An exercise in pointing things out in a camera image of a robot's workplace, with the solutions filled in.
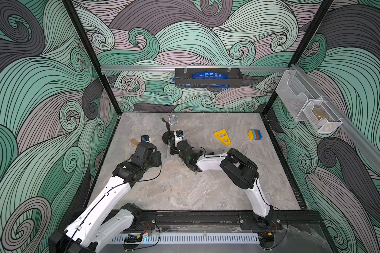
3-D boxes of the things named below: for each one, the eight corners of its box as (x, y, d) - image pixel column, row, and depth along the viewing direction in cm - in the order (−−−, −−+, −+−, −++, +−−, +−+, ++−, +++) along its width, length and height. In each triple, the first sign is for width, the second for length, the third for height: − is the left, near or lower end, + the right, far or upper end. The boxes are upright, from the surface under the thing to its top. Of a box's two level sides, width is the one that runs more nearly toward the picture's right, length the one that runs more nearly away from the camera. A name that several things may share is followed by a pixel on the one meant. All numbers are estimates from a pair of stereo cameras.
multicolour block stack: (249, 139, 108) (250, 136, 105) (247, 132, 112) (248, 129, 109) (260, 139, 108) (262, 136, 105) (258, 132, 112) (259, 129, 109)
